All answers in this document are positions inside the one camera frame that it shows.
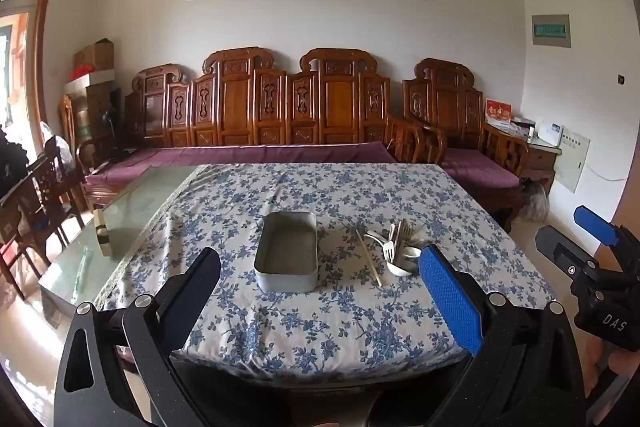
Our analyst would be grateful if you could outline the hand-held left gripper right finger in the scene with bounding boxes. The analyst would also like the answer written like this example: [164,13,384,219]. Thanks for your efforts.
[417,244,586,427]

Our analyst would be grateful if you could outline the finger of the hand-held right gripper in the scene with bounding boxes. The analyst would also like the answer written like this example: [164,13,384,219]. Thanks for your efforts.
[573,205,640,275]
[535,226,601,280]

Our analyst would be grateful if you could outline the wooden side cabinet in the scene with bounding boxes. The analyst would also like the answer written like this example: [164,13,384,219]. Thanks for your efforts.
[482,119,564,208]

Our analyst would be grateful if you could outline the stacked cardboard boxes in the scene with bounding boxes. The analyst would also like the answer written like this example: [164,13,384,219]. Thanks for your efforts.
[64,66,115,96]

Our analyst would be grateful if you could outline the glass-topped table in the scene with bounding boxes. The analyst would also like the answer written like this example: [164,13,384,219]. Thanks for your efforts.
[39,164,211,324]

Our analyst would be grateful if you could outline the dark wooden chair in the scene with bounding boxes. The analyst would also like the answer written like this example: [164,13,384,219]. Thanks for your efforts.
[0,142,87,300]

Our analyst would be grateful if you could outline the stacked storage boxes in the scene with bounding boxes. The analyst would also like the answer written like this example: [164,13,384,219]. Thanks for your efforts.
[64,84,122,148]

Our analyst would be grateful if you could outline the grey furry object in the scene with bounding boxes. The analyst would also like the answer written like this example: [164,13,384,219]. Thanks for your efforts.
[519,179,551,223]

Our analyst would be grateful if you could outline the carved wooden sofa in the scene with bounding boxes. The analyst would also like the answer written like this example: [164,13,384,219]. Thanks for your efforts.
[82,47,448,214]

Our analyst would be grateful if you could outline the metal fork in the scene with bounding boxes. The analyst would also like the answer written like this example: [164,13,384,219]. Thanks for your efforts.
[399,219,419,258]

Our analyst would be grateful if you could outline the white wall cable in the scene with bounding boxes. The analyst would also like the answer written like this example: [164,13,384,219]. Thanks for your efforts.
[585,163,627,182]

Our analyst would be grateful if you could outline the grey metal container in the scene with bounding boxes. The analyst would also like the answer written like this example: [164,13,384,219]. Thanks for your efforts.
[254,211,319,293]

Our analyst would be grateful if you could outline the white wall panel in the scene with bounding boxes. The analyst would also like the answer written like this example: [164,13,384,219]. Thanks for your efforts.
[555,132,591,194]

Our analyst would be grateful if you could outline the white desk telephone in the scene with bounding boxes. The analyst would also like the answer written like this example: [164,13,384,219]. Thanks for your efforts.
[533,122,564,148]

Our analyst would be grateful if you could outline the purple armchair cushion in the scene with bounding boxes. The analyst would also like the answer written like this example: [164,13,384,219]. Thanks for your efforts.
[440,148,524,189]

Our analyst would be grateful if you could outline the blue floral tablecloth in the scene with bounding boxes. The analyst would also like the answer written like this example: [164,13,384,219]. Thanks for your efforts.
[95,163,558,383]

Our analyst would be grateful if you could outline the brown cardboard box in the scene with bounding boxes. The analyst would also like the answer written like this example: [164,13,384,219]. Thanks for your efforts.
[74,38,115,72]

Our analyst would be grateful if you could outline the carved wooden armchair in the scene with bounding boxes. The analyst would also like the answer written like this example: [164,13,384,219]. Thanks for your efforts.
[402,58,531,234]

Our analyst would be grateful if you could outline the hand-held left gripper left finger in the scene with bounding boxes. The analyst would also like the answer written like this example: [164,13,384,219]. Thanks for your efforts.
[52,248,221,427]

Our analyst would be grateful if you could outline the person's black clothing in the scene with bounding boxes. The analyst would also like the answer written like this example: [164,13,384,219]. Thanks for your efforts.
[170,352,471,427]

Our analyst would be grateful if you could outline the red gift box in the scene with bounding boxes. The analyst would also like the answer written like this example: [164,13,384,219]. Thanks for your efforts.
[485,98,514,128]

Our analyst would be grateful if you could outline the clear plastic bag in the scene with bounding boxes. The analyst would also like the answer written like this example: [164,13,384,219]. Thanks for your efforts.
[40,122,77,164]

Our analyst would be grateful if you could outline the purple sofa cushion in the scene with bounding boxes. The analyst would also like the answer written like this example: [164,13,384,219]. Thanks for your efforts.
[85,141,398,188]

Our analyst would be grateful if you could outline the wooden chopstick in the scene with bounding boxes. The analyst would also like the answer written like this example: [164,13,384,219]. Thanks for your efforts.
[357,228,383,287]
[355,229,378,283]

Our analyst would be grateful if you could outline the small striped box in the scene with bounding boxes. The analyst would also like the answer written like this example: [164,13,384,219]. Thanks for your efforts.
[94,207,114,257]

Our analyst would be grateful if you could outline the person's right hand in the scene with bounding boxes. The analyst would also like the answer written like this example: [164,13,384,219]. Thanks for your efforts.
[584,337,640,413]

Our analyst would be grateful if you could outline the wooden window frame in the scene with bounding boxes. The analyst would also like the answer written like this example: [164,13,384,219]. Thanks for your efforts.
[0,0,61,158]

